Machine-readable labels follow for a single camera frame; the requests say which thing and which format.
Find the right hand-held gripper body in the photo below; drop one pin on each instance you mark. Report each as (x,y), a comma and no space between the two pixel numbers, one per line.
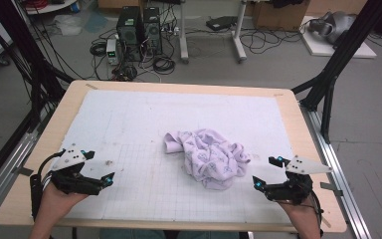
(295,189)

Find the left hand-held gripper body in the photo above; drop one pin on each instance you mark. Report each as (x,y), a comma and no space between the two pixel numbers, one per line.
(71,184)

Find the lilac patterned towel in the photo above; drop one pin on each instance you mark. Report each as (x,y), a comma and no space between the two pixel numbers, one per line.
(209,159)

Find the person's left hand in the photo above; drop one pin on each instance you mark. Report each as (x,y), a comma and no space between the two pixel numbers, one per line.
(58,202)

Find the person's right hand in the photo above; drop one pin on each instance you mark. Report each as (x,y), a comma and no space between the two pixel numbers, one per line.
(300,212)

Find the thin wooden stick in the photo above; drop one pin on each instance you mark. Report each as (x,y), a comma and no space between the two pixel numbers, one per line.
(325,221)

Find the brown tape strip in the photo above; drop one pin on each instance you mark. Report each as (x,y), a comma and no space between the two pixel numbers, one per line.
(278,95)
(91,86)

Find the white foam mat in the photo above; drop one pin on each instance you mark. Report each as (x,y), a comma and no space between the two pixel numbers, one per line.
(165,116)

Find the white power supply unit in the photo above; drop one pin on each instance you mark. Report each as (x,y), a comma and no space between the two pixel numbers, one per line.
(112,51)

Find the white platform board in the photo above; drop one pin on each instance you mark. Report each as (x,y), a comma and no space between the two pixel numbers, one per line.
(321,49)

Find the black computer tower green label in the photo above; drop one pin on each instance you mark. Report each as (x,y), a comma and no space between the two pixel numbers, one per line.
(128,33)

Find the white table leg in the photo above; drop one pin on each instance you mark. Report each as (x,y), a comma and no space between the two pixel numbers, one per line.
(239,36)
(183,33)

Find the clear plastic bag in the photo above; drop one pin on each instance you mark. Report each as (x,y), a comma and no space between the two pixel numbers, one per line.
(68,25)

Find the black computer tower with fan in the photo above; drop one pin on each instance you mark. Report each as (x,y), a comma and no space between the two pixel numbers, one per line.
(152,31)

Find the cardboard box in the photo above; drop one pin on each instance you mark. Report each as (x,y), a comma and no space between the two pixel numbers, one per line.
(278,16)

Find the grey rounded device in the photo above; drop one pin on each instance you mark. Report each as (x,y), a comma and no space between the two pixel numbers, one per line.
(336,25)

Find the flat black device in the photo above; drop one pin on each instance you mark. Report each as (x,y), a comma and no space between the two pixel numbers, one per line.
(221,22)

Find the white round table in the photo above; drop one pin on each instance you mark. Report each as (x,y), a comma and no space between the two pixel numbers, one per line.
(51,7)

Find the grey metal bracket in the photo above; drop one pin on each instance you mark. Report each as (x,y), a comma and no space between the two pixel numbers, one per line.
(331,188)
(25,171)

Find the aluminium rail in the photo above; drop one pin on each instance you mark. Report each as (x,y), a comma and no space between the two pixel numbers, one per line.
(10,162)
(338,172)

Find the black metal frame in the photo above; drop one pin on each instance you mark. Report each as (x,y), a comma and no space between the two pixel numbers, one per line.
(20,43)
(341,53)

